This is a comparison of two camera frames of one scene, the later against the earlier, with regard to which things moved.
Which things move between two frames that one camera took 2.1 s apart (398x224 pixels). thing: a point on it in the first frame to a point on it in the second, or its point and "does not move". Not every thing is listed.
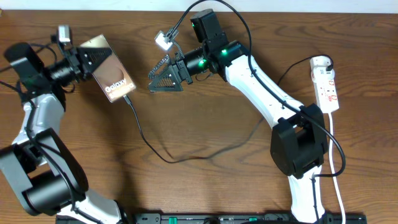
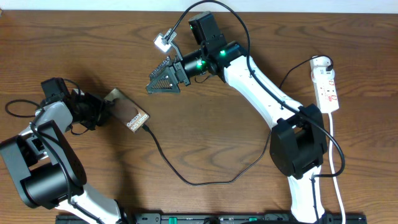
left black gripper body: x=72 y=69 to x=88 y=110
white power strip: x=324 y=84 does not move
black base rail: x=212 y=219 does not move
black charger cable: x=252 y=133 to x=254 y=158
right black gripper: x=178 y=72 does not move
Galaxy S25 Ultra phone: x=111 y=75 to x=127 y=112
